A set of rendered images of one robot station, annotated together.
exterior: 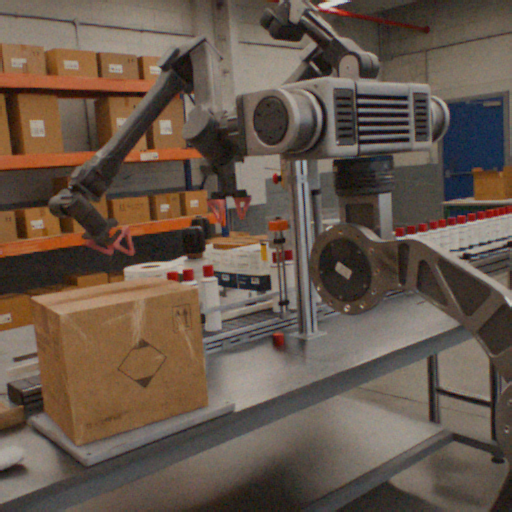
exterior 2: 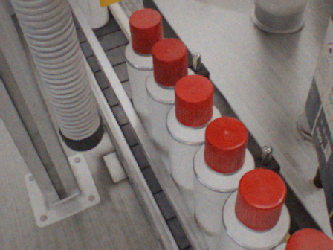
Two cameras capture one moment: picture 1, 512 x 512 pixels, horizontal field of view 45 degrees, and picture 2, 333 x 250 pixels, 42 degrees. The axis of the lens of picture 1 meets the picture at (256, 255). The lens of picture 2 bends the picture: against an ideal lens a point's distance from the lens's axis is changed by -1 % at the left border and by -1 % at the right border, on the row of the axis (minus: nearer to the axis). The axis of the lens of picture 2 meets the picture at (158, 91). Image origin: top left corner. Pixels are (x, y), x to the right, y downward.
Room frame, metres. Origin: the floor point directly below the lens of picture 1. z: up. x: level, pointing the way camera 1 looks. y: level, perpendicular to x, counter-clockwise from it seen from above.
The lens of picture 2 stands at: (2.15, -0.39, 1.36)
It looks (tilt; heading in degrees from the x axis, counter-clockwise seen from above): 48 degrees down; 109
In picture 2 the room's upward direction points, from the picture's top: 6 degrees counter-clockwise
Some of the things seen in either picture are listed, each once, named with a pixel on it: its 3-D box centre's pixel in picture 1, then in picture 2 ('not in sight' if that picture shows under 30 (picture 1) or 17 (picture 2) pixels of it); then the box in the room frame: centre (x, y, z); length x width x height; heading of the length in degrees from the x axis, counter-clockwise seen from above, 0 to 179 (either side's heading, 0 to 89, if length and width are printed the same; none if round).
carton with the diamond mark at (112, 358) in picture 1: (119, 351); not in sight; (1.34, 0.32, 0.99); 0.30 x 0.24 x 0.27; 122
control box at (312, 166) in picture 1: (297, 159); not in sight; (2.00, -0.15, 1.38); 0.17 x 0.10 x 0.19; 4
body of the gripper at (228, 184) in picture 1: (228, 184); not in sight; (1.99, 0.07, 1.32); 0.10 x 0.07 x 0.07; 135
